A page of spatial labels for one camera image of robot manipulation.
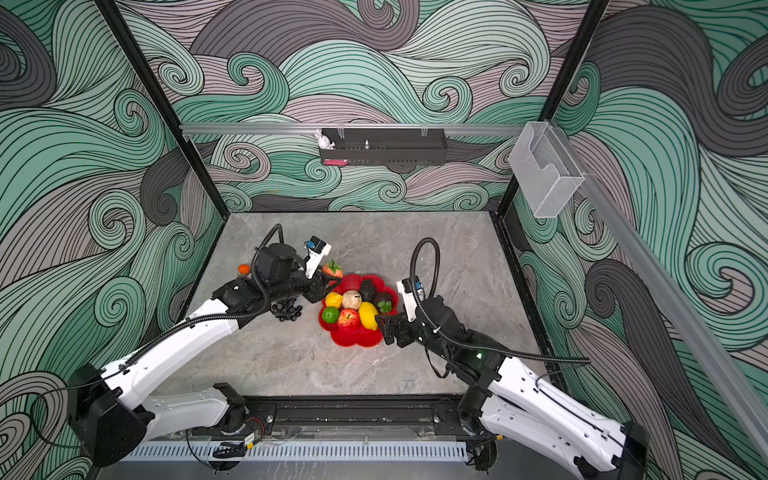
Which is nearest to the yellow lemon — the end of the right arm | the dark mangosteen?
the dark mangosteen

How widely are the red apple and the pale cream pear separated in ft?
0.07

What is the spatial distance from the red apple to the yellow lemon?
2 cm

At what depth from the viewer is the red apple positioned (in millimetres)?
854

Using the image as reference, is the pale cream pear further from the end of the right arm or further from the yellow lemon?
the end of the right arm

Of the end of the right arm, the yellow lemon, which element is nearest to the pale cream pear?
the yellow lemon

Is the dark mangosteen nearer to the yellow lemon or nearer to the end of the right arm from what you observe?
the yellow lemon

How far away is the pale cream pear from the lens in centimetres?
89

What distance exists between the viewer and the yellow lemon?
0.87 meters

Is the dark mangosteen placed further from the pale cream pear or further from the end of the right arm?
the end of the right arm
